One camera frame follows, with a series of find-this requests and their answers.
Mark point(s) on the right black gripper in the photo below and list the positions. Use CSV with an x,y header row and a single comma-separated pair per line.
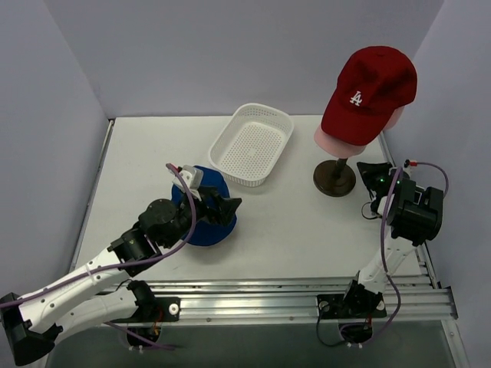
x,y
375,176

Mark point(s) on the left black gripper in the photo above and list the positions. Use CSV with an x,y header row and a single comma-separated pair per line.
x,y
214,207

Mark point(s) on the blue bucket hat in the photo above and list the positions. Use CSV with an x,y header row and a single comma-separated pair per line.
x,y
205,233

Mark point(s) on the white perforated plastic basket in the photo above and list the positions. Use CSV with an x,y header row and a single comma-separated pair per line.
x,y
250,144

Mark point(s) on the pink LA baseball cap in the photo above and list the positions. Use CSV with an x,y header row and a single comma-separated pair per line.
x,y
343,150

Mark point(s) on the red LA baseball cap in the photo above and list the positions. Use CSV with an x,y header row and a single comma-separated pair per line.
x,y
372,85

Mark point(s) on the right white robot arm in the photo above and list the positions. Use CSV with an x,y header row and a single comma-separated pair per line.
x,y
410,216

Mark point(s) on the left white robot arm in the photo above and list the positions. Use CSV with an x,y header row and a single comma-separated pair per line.
x,y
105,289

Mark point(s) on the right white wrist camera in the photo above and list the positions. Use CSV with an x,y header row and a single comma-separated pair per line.
x,y
407,169

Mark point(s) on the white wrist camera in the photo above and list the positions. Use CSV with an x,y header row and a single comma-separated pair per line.
x,y
407,169
187,179

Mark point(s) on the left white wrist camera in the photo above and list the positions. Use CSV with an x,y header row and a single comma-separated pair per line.
x,y
187,179

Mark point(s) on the aluminium mounting rail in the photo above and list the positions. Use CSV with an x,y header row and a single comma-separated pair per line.
x,y
293,301

